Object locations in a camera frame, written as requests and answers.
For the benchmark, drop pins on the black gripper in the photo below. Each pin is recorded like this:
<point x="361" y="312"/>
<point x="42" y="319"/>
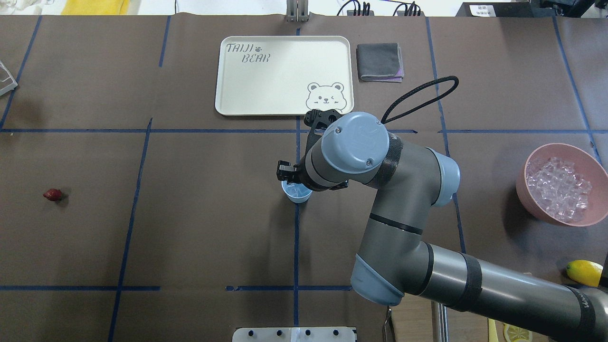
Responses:
<point x="287" y="169"/>

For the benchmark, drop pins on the red strawberry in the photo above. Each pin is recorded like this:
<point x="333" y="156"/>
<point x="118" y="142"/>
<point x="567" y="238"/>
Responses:
<point x="53" y="195"/>

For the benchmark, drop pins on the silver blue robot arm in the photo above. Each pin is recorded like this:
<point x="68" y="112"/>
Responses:
<point x="393" y="260"/>

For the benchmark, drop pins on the light blue plastic cup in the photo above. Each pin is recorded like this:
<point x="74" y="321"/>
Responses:
<point x="296" y="192"/>

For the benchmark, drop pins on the pink bowl of ice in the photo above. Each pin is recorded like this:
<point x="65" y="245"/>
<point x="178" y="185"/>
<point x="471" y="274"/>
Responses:
<point x="563" y="185"/>

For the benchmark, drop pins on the cream bear tray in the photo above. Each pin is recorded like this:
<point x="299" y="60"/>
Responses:
<point x="284" y="75"/>

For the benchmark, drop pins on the grey folded cloth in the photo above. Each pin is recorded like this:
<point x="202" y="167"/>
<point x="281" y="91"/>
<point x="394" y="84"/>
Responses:
<point x="380" y="62"/>

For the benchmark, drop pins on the yellow plastic knife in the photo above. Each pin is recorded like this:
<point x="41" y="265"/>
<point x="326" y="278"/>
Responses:
<point x="492" y="331"/>

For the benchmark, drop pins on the black power strip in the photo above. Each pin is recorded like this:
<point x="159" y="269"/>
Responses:
<point x="485" y="9"/>

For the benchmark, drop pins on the yellow cloth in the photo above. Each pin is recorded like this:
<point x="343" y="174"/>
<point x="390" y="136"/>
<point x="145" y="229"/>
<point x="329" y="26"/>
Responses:
<point x="95" y="7"/>

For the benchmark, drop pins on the lemon slice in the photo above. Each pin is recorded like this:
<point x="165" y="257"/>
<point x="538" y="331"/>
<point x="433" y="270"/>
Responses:
<point x="512" y="333"/>

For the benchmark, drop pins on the yellow lemon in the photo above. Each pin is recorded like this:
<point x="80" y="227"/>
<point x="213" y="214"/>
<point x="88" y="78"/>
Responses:
<point x="584" y="272"/>

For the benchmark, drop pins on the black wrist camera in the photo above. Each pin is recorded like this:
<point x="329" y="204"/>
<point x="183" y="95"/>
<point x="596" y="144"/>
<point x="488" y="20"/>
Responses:
<point x="318" y="121"/>

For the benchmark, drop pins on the aluminium frame post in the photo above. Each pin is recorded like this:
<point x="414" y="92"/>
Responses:
<point x="297" y="11"/>

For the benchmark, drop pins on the white wire cup rack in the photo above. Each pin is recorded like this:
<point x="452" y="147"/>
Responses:
<point x="7" y="80"/>

